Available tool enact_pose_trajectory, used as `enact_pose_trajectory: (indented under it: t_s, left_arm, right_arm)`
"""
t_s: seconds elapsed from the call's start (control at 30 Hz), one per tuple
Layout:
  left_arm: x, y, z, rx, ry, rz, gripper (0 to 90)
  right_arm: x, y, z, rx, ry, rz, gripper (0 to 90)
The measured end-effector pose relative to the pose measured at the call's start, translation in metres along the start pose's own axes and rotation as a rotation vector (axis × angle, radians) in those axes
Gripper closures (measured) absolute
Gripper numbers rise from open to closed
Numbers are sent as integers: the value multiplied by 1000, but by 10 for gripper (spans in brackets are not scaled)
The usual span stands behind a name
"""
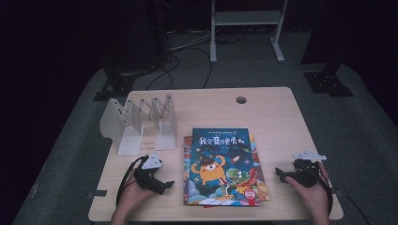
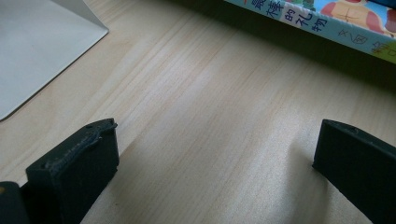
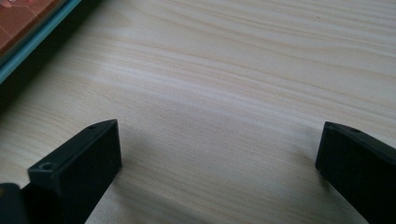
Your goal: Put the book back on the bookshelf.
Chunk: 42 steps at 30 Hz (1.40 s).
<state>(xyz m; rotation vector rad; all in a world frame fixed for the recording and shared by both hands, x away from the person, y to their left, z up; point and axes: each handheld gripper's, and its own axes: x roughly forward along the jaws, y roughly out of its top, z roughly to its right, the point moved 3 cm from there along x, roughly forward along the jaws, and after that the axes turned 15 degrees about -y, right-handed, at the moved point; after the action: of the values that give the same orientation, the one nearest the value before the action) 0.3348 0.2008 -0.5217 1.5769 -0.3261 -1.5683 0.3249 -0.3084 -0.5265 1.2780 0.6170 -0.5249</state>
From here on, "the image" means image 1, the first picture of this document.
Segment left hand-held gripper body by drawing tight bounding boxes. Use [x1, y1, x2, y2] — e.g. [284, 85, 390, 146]
[133, 152, 167, 195]

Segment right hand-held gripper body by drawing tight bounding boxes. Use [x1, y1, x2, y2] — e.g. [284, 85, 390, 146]
[284, 150, 328, 188]

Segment colourful animal faces picture book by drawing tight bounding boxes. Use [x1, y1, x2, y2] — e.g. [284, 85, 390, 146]
[183, 134, 270, 206]

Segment white expandable book rack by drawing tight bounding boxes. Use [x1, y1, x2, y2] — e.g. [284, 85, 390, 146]
[99, 93, 178, 157]

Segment blue monster picture book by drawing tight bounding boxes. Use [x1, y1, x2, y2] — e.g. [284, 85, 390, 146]
[183, 127, 261, 207]

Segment person's left hand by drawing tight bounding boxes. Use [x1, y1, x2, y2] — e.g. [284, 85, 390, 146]
[116, 170, 157, 217]

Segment person's right hand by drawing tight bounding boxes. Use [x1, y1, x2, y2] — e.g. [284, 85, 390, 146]
[284, 163, 331, 219]

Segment black metal stand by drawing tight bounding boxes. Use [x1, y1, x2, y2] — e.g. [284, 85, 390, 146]
[301, 31, 355, 98]
[93, 67, 158, 102]

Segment white metal stand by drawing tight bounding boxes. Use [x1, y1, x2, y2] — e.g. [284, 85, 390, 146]
[209, 0, 289, 64]

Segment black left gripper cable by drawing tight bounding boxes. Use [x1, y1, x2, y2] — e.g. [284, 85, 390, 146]
[115, 155, 149, 207]

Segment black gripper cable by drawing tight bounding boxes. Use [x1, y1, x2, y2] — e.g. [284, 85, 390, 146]
[115, 155, 149, 207]
[308, 160, 334, 217]

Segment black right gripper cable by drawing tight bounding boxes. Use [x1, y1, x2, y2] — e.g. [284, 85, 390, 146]
[308, 160, 334, 217]

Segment thin black table cable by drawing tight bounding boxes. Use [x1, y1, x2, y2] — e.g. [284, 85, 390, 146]
[341, 191, 374, 225]

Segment black floor cable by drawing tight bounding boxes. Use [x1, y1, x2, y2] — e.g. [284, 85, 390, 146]
[145, 46, 181, 92]
[170, 46, 214, 90]

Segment white floor cables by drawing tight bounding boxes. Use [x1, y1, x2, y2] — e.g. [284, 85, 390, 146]
[168, 30, 214, 53]

